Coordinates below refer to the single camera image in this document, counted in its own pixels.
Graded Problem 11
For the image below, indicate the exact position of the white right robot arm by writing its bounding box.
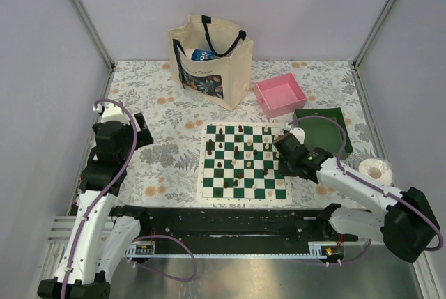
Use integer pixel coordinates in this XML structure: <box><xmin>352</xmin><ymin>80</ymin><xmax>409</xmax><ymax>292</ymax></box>
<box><xmin>273</xmin><ymin>132</ymin><xmax>443</xmax><ymax>263</ymax></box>

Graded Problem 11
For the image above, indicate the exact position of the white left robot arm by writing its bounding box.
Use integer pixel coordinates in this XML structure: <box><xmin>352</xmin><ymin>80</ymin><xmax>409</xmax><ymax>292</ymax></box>
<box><xmin>37</xmin><ymin>98</ymin><xmax>153</xmax><ymax>298</ymax></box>

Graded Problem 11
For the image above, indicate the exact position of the green white chess board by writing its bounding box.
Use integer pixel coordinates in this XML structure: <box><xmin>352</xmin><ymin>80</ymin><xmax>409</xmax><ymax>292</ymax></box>
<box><xmin>197</xmin><ymin>122</ymin><xmax>292</xmax><ymax>206</ymax></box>

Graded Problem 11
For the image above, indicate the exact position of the green plastic box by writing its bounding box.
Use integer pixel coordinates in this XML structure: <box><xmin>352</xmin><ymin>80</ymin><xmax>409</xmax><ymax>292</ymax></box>
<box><xmin>293</xmin><ymin>107</ymin><xmax>353</xmax><ymax>160</ymax></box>

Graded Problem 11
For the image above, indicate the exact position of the floral table cloth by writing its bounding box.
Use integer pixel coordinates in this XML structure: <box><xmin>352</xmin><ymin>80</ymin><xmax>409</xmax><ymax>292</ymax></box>
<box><xmin>108</xmin><ymin>61</ymin><xmax>376</xmax><ymax>208</ymax></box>

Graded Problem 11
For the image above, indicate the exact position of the pink plastic box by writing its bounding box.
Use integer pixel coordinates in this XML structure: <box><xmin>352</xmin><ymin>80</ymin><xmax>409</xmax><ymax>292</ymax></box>
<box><xmin>254</xmin><ymin>72</ymin><xmax>307</xmax><ymax>119</ymax></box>

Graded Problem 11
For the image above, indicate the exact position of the white toilet paper roll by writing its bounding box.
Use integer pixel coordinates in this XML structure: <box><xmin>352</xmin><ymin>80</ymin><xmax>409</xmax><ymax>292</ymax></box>
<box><xmin>358</xmin><ymin>158</ymin><xmax>393</xmax><ymax>186</ymax></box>

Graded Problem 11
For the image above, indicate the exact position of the blue white bottle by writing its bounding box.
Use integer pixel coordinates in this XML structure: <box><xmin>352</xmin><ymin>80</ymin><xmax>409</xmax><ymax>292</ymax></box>
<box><xmin>190</xmin><ymin>49</ymin><xmax>215</xmax><ymax>61</ymax></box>

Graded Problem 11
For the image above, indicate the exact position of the beige canvas tote bag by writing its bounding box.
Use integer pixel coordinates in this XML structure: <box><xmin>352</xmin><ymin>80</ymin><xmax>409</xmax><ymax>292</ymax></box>
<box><xmin>167</xmin><ymin>15</ymin><xmax>254</xmax><ymax>111</ymax></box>

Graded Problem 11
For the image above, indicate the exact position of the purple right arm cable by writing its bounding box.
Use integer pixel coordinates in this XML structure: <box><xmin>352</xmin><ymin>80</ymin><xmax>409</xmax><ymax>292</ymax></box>
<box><xmin>285</xmin><ymin>114</ymin><xmax>440</xmax><ymax>267</ymax></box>

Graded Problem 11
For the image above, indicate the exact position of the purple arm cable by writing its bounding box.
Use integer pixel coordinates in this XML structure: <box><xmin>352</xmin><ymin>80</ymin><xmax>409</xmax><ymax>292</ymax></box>
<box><xmin>59</xmin><ymin>98</ymin><xmax>199</xmax><ymax>299</ymax></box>
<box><xmin>285</xmin><ymin>114</ymin><xmax>440</xmax><ymax>267</ymax></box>

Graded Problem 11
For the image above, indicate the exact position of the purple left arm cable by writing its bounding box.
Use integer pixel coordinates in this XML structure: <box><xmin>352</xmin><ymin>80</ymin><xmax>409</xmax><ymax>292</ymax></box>
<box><xmin>59</xmin><ymin>98</ymin><xmax>199</xmax><ymax>299</ymax></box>

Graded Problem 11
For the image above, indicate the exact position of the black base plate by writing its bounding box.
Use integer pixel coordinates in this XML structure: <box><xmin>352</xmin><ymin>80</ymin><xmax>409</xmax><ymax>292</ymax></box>
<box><xmin>114</xmin><ymin>204</ymin><xmax>360</xmax><ymax>256</ymax></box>

